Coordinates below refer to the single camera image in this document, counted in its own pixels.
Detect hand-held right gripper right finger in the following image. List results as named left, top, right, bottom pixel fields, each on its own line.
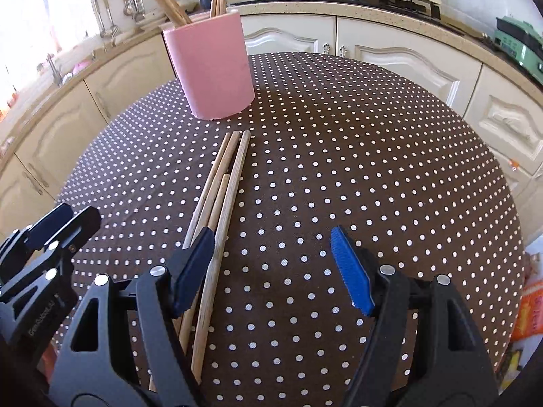
left=330, top=225, right=500, bottom=407

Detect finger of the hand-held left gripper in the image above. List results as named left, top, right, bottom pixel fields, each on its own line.
left=0, top=202, right=74, bottom=283
left=0, top=206, right=103, bottom=349

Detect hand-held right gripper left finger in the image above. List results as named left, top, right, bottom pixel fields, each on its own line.
left=46, top=226, right=217, bottom=407

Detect wooden chopstick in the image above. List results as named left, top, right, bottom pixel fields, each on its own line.
left=178, top=173, right=232, bottom=354
left=191, top=131, right=252, bottom=386
left=193, top=131, right=242, bottom=242
left=182, top=132, right=232, bottom=250

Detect pink chopstick holder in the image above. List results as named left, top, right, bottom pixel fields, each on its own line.
left=162, top=11, right=256, bottom=122

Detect brown polka dot tablecloth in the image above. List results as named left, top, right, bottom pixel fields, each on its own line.
left=51, top=51, right=527, bottom=407

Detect steel kitchen faucet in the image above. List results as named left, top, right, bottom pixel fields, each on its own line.
left=46, top=53, right=65, bottom=86

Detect orange packaging bag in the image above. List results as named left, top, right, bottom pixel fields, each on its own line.
left=507, top=254, right=543, bottom=391

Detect steel slotted spatula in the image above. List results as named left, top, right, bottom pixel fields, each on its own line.
left=106, top=0, right=120, bottom=40

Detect kitchen window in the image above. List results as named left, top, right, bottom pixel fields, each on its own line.
left=0, top=0, right=92, bottom=106

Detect steel ladle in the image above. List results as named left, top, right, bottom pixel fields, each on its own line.
left=94, top=0, right=108, bottom=38

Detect cream kitchen base cabinets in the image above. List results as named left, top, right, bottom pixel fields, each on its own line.
left=0, top=11, right=543, bottom=238

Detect black glass gas hob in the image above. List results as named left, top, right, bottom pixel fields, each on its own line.
left=231, top=0, right=466, bottom=35

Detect green countertop appliance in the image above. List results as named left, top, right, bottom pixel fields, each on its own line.
left=494, top=16, right=543, bottom=86

